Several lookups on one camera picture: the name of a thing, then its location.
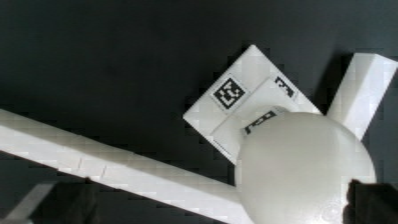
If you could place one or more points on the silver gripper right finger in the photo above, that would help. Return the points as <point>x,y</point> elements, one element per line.
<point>371,208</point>

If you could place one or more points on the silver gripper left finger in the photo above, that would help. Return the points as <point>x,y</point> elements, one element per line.
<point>58,203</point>

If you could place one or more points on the white lamp bulb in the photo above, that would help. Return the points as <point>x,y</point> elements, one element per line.
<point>302,159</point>

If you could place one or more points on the white lamp base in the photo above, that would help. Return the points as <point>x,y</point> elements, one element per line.
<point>250,95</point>

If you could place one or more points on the white front fence bar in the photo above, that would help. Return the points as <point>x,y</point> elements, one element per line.
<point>117,168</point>

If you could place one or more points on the white fence bar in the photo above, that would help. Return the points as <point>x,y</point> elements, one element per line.
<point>362,87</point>
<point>117,168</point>

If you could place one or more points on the white right fence bar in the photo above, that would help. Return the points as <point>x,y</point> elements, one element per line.
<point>362,87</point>

